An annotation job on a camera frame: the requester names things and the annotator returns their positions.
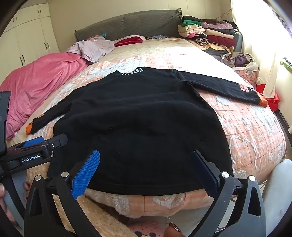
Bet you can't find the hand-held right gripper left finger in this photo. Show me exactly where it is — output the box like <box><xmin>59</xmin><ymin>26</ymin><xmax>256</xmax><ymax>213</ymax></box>
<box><xmin>24</xmin><ymin>149</ymin><xmax>101</xmax><ymax>237</ymax></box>

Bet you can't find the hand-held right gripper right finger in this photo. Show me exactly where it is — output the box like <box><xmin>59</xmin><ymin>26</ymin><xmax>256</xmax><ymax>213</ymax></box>
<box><xmin>191</xmin><ymin>150</ymin><xmax>266</xmax><ymax>237</ymax></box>

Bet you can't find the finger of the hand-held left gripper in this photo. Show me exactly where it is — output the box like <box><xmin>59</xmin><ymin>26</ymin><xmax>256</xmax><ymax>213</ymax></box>
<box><xmin>43</xmin><ymin>134</ymin><xmax>68</xmax><ymax>159</ymax></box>
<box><xmin>22</xmin><ymin>137</ymin><xmax>45</xmax><ymax>148</ymax></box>

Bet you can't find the black sweater with orange cuffs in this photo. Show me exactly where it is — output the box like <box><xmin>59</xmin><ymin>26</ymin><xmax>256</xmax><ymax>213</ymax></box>
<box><xmin>26</xmin><ymin>67</ymin><xmax>268</xmax><ymax>196</ymax></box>

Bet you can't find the floral laundry basket with clothes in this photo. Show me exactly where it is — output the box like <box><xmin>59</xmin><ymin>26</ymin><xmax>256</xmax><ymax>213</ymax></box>
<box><xmin>221</xmin><ymin>52</ymin><xmax>259</xmax><ymax>82</ymax></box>

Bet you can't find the pile of folded clothes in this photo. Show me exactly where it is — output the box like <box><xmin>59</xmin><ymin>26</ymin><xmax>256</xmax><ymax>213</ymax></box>
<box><xmin>177</xmin><ymin>15</ymin><xmax>239</xmax><ymax>53</ymax></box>

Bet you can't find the person's left hand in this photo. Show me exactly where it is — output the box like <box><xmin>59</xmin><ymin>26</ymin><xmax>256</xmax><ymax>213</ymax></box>
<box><xmin>0</xmin><ymin>181</ymin><xmax>31</xmax><ymax>226</ymax></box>

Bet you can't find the person's right hand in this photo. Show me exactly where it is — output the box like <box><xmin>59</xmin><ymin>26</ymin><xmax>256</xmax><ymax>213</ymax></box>
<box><xmin>164</xmin><ymin>222</ymin><xmax>183</xmax><ymax>237</ymax></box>

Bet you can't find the peach checkered bedspread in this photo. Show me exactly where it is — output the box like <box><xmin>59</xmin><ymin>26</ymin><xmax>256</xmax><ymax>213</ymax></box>
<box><xmin>7</xmin><ymin>38</ymin><xmax>287</xmax><ymax>219</ymax></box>

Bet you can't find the pink blanket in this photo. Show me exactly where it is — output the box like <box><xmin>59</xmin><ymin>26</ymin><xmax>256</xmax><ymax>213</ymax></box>
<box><xmin>0</xmin><ymin>52</ymin><xmax>88</xmax><ymax>140</ymax></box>

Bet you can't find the pink dotted mat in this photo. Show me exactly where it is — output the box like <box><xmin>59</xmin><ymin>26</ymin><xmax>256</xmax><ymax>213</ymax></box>
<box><xmin>126</xmin><ymin>220</ymin><xmax>169</xmax><ymax>237</ymax></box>

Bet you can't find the red bag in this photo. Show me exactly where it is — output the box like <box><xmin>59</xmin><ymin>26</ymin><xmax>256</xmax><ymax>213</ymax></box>
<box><xmin>255</xmin><ymin>84</ymin><xmax>281</xmax><ymax>111</ymax></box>

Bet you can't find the lilac garment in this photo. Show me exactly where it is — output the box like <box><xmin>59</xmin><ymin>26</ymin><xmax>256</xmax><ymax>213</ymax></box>
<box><xmin>66</xmin><ymin>35</ymin><xmax>114</xmax><ymax>63</ymax></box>

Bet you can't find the cream wardrobe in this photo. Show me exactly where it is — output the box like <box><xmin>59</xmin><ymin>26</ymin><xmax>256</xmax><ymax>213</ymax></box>
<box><xmin>0</xmin><ymin>3</ymin><xmax>60</xmax><ymax>79</ymax></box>

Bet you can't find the red garment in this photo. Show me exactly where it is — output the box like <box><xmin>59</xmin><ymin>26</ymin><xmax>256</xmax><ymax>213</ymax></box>
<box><xmin>113</xmin><ymin>35</ymin><xmax>146</xmax><ymax>47</ymax></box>

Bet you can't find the cream curtain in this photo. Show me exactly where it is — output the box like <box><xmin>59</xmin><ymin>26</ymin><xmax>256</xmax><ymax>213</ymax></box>
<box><xmin>230</xmin><ymin>0</ymin><xmax>288</xmax><ymax>97</ymax></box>

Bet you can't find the green cloth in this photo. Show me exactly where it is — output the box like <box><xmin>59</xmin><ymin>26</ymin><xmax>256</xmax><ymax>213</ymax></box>
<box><xmin>280</xmin><ymin>57</ymin><xmax>292</xmax><ymax>73</ymax></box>

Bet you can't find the grey bedside cabinet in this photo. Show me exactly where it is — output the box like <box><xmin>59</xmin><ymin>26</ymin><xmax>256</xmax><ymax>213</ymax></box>
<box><xmin>233</xmin><ymin>32</ymin><xmax>243</xmax><ymax>54</ymax></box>

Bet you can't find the grey quilted headboard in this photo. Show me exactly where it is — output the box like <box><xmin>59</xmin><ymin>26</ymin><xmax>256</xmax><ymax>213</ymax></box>
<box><xmin>74</xmin><ymin>8</ymin><xmax>182</xmax><ymax>42</ymax></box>

